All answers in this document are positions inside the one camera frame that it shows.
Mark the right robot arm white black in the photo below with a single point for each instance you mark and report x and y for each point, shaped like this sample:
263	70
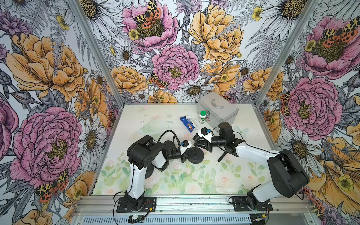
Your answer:
287	174

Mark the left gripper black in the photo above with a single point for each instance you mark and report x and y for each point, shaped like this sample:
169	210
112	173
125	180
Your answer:
184	156

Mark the white bottle green cap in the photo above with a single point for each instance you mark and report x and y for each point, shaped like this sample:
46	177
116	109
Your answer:
202	116

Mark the blue white bandage packet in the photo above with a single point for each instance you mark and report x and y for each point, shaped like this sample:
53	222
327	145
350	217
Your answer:
189	123

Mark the silver aluminium first aid case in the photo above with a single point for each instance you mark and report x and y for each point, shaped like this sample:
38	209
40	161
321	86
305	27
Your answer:
218	110

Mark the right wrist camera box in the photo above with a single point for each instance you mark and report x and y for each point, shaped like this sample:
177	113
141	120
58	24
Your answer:
205	132

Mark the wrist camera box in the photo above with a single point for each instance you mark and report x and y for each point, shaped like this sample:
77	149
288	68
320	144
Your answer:
185	144
205	132

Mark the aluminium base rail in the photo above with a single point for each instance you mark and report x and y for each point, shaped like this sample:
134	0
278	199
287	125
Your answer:
189	204

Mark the black round stand base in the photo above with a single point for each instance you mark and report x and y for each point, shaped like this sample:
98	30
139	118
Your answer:
196	157

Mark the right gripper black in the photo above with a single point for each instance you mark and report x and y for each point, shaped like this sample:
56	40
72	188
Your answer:
206	143

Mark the white perforated cable tray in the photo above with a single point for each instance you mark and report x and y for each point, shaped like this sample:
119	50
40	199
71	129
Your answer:
195	219

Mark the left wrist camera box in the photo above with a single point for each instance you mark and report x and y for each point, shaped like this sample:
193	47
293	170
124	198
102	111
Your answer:
185	144

